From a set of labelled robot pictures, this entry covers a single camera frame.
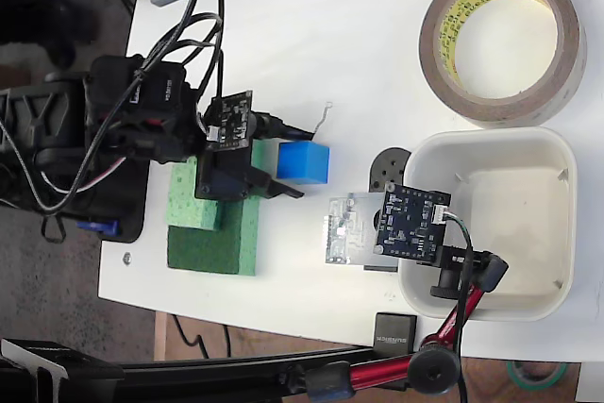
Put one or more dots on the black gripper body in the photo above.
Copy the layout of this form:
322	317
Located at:
226	176

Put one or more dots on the blue cube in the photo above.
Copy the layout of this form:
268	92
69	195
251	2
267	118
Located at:
304	162

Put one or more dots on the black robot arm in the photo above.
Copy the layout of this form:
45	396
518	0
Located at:
118	105

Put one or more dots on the brown tape roll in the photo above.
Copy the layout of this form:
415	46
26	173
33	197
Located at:
561	58

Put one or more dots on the green tape roll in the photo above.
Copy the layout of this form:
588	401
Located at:
535	374

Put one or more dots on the light green sponge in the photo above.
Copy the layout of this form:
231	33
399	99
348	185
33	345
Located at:
193	195

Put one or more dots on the green sponge with dark pad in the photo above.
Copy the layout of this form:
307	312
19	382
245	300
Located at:
247	233

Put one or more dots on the silver translucent circuit board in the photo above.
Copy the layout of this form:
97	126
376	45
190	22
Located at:
349	242

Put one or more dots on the black round disc with holes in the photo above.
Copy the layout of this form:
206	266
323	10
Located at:
389	167

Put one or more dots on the small metal nut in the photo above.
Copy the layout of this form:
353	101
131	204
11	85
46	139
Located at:
126	258

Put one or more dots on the blue clamp piece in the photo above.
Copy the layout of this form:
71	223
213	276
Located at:
96	227

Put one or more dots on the dark blue circuit board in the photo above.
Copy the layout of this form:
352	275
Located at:
410	223

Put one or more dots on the small black box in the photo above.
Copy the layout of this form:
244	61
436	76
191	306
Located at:
395	332

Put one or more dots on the white plastic tray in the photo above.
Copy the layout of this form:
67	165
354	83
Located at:
514	223

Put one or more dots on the gripper camera circuit board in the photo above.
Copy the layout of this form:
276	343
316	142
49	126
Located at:
231	120

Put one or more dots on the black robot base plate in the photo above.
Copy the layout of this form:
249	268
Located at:
122	205

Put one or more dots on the black metal rail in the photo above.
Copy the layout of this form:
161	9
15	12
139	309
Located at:
189	374

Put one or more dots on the red articulated camera stand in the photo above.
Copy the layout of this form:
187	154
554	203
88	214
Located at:
448	327

